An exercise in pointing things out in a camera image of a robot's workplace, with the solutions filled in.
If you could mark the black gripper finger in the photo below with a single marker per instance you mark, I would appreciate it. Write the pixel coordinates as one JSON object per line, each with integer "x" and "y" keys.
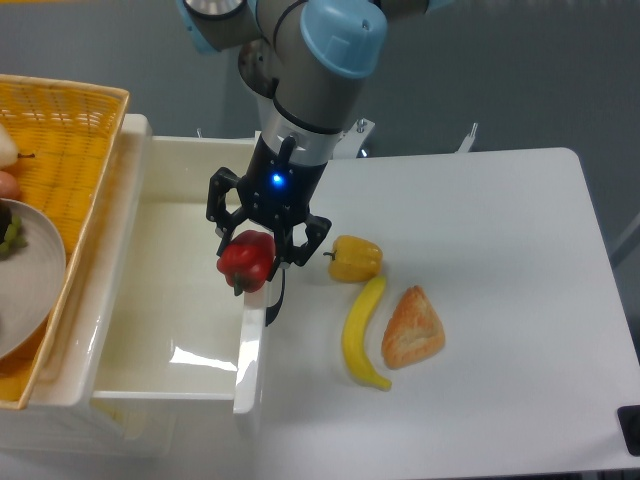
{"x": 220, "y": 184}
{"x": 283, "y": 223}

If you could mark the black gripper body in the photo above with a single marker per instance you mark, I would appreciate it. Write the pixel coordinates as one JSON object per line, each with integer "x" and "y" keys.
{"x": 274, "y": 192}

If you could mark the red bell pepper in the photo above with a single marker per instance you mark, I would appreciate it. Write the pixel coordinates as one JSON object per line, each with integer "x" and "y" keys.
{"x": 247, "y": 261}

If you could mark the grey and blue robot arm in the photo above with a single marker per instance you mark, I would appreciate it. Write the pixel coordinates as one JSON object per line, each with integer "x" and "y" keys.
{"x": 309, "y": 60}

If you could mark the yellow bell pepper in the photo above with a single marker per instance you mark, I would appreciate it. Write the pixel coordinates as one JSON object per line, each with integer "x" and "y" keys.
{"x": 354, "y": 259}

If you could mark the open white upper drawer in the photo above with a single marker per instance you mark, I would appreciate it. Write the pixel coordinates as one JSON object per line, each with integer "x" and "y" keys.
{"x": 178, "y": 337}

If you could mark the white drawer cabinet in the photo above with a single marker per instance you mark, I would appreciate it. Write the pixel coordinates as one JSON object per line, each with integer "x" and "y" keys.
{"x": 63, "y": 414}

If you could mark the yellow banana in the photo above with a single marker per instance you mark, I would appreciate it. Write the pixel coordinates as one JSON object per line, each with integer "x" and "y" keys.
{"x": 353, "y": 336}

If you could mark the triangular pastry bread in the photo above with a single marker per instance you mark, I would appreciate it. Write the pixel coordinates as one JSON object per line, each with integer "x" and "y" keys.
{"x": 414, "y": 332}

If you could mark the yellow woven basket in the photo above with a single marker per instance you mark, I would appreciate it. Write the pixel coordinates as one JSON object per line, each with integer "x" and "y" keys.
{"x": 69, "y": 129}

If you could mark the grey round plate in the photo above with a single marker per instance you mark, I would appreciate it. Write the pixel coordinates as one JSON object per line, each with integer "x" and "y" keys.
{"x": 32, "y": 277}

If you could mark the green grapes bunch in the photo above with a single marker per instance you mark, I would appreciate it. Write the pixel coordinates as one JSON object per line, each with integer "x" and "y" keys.
{"x": 12, "y": 237}

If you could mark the pink peach fruit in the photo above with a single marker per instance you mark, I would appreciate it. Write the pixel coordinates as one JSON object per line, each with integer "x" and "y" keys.
{"x": 9, "y": 186}

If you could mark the white pear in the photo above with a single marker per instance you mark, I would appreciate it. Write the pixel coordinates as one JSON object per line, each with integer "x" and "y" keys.
{"x": 9, "y": 152}

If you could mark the black object at table edge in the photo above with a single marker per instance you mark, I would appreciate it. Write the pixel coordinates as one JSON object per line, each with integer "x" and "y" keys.
{"x": 629, "y": 419}

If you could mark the white metal robot mount bracket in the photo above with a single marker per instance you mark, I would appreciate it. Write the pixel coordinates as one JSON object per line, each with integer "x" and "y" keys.
{"x": 353, "y": 143}

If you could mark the white metal table bracket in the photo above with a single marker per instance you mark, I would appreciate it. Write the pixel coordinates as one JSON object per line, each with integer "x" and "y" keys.
{"x": 468, "y": 141}

